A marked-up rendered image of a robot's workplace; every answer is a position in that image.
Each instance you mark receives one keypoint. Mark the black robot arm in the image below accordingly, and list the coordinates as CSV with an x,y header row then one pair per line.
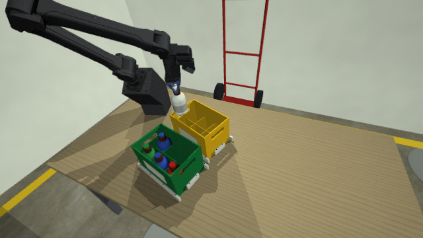
x,y
46,18

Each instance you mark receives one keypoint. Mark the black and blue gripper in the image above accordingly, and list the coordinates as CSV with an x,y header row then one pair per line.
x,y
169,80

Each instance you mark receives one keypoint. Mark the green crate with dividers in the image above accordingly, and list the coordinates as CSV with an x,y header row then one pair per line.
x,y
183,152

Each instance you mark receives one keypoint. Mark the blue bottle with brown label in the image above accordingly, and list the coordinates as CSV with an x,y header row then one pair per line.
x,y
161,161
164,142

